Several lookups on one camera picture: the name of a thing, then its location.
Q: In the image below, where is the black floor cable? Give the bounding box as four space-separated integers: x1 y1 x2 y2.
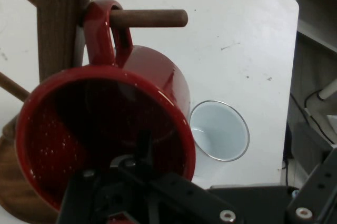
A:
289 89 337 145

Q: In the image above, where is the white enamel mug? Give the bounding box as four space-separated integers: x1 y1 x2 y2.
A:
189 100 250 162

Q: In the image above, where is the red enamel mug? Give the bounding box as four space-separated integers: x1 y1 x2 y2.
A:
14 0 197 224

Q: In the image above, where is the white tube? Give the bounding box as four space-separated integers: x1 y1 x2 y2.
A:
317 78 337 101

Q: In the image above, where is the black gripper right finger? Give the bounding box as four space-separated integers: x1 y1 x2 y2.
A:
286 147 337 224

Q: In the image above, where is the dark wooden mug tree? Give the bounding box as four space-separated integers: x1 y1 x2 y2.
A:
0 0 189 222

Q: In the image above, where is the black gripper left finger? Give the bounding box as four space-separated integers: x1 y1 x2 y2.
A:
56 130 237 224

